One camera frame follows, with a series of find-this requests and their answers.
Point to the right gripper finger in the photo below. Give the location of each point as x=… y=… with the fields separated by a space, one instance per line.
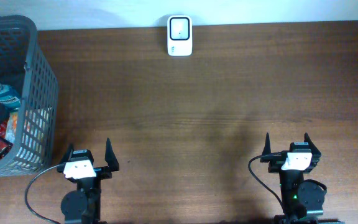
x=314 y=150
x=267 y=146

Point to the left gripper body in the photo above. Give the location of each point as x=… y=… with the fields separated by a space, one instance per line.
x=103 y=170

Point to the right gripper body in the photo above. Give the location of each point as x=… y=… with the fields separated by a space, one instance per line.
x=274 y=165

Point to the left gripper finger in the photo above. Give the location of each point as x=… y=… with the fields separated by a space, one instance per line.
x=67 y=155
x=110 y=157

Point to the yellow white snack bag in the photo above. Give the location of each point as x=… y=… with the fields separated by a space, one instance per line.
x=36 y=128

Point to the orange tissue pack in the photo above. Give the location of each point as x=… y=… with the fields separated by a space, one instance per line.
x=11 y=127

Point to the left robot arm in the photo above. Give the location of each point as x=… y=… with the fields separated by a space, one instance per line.
x=83 y=205

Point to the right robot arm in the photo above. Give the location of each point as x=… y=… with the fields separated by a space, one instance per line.
x=301 y=199

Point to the white barcode scanner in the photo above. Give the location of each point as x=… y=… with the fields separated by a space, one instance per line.
x=179 y=36

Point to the blue mouthwash bottle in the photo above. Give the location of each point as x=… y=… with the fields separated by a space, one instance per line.
x=9 y=97

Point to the grey plastic basket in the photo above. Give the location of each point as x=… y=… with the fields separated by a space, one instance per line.
x=23 y=66

